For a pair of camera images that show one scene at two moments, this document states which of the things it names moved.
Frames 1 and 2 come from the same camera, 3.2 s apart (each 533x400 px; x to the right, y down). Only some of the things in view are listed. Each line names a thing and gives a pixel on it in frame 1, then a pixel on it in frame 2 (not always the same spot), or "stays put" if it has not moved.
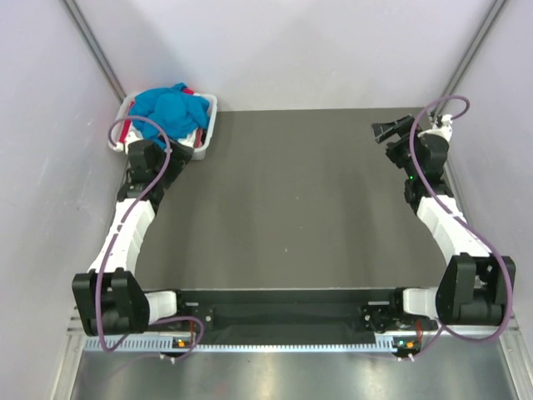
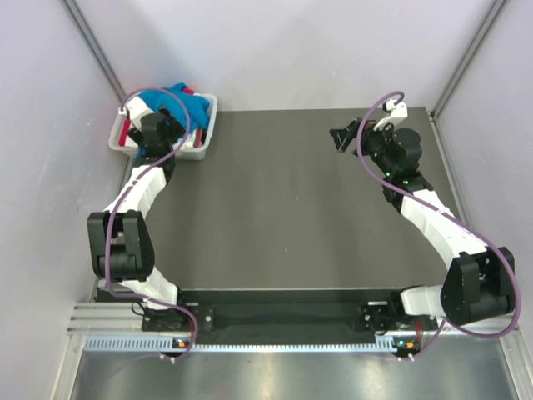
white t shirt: (189, 139) stays put
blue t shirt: (177, 111) stays put
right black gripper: (381, 132) → (342, 137)
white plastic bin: (200, 152) stays put
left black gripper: (183, 149) → (173, 126)
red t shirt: (126, 126) stays put
